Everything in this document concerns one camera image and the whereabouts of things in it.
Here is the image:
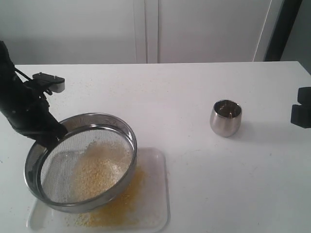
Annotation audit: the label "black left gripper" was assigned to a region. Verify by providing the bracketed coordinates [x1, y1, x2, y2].
[0, 41, 68, 148]

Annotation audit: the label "white cabinet doors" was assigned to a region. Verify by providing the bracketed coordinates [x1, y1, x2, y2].
[0, 0, 283, 65]

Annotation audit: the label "round steel mesh sieve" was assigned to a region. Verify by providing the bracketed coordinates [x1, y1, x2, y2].
[24, 113, 138, 214]

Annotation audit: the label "yellow and white grain pile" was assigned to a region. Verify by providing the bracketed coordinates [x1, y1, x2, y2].
[70, 142, 132, 202]

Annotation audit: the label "stainless steel cup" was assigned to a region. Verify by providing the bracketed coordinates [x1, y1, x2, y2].
[210, 100, 242, 137]

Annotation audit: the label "yellow fine sieved grains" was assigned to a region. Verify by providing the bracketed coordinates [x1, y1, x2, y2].
[73, 166, 147, 228]

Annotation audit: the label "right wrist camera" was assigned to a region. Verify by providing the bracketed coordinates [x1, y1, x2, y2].
[291, 87, 311, 129]

